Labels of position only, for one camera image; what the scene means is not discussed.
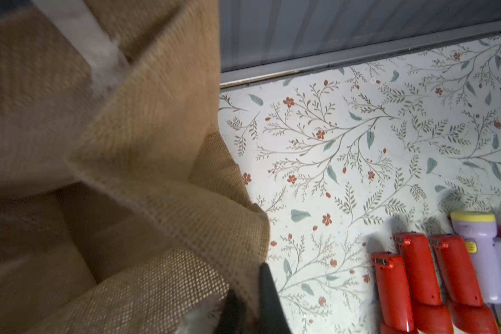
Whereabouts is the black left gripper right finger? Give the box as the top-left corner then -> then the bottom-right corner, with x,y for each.
259,263 -> 292,334

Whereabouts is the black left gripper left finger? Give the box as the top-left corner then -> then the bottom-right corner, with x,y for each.
214,289 -> 246,334

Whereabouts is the brown burlap tote bag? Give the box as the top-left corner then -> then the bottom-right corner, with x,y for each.
0,1 -> 270,333

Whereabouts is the floral table mat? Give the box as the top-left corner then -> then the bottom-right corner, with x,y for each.
218,36 -> 501,333

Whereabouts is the purple flashlight upper row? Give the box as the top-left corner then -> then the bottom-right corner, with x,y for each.
450,211 -> 501,305

